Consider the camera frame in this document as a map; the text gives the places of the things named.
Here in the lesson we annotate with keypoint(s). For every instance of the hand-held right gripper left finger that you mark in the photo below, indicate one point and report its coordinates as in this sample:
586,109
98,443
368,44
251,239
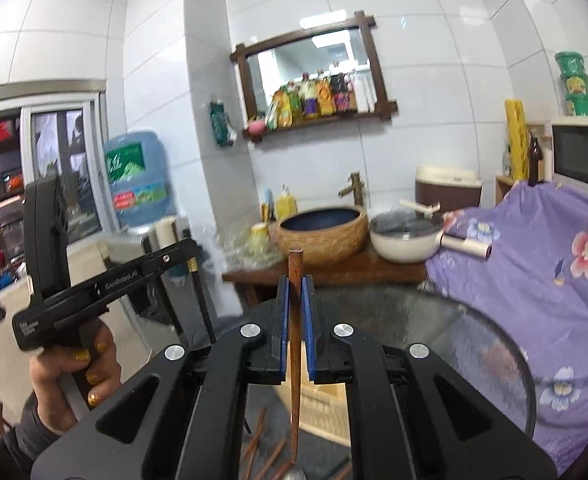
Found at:
284,330

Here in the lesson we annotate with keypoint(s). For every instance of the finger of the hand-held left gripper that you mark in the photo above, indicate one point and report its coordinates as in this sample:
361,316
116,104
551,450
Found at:
173,255

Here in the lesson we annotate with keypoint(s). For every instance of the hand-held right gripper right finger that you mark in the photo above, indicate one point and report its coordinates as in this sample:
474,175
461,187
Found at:
310,330

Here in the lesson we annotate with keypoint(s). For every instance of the black chopstick gold band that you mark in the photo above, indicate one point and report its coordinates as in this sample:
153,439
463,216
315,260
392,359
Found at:
201,300

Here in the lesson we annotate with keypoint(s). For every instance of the person's left hand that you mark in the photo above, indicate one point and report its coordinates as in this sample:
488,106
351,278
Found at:
43,390

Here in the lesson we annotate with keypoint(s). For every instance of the white cylinder cup holder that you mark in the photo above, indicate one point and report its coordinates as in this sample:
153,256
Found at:
165,232

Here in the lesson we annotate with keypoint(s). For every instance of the grey water dispenser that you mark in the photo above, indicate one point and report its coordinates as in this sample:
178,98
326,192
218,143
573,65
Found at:
118,250

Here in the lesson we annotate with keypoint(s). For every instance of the clear plastic bag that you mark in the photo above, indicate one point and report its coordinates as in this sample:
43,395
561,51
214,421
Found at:
233,255

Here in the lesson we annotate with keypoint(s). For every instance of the dark wooden counter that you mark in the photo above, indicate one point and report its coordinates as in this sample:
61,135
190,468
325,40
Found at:
354,267

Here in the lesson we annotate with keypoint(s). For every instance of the aluminium sliding window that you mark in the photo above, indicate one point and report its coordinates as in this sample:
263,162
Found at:
81,170

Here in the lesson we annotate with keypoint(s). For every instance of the blue water jug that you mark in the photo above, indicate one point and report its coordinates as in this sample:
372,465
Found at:
138,180

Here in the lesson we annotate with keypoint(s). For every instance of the yellow green cup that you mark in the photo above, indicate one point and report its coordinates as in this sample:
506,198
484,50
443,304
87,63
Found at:
259,240

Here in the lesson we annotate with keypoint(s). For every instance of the woven pattern basin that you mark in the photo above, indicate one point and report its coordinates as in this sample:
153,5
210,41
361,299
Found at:
324,237

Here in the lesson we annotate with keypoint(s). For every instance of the white pot with lid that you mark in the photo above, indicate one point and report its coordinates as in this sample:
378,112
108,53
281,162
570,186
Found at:
406,240

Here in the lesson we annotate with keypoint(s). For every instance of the green hanging packet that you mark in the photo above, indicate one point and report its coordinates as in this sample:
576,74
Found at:
221,127

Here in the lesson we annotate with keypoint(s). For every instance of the round glass table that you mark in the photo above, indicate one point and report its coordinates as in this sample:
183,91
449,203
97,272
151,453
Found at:
449,320

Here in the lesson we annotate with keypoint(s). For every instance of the bamboo style faucet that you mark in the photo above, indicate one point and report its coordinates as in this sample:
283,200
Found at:
355,190

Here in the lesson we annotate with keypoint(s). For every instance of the pink cup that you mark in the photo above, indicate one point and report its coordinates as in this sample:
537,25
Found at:
256,125

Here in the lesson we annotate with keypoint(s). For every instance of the green yellow packet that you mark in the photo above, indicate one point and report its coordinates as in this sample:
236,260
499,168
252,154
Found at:
279,107

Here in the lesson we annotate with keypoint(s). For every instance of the brown white rice cooker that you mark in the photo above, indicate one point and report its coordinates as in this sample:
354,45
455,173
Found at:
446,187

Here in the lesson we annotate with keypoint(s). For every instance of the yellow green bottle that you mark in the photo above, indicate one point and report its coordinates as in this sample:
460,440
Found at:
298,97

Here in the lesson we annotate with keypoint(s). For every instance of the purple label oil bottle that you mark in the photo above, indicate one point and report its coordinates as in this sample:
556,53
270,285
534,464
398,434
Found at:
310,100

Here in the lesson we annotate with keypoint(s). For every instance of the purple floral cloth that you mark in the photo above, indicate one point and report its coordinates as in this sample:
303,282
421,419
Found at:
524,285

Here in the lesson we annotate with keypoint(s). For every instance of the amber sauce bottle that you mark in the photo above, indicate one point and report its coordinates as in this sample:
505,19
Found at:
325,95

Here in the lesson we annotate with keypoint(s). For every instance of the dark soy sauce bottle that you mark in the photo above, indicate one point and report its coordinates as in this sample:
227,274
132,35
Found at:
344,92

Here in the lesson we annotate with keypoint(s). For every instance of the wooden framed mirror shelf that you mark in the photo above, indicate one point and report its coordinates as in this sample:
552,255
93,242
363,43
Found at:
314,55

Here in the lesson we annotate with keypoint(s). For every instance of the yellow wrap roll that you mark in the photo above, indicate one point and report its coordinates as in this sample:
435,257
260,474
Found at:
516,140

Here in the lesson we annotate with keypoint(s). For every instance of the brown glass bottle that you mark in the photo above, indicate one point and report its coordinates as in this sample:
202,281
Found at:
535,160

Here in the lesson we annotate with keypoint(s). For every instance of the white microwave oven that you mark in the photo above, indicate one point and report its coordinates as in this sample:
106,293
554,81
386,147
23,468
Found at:
581,155

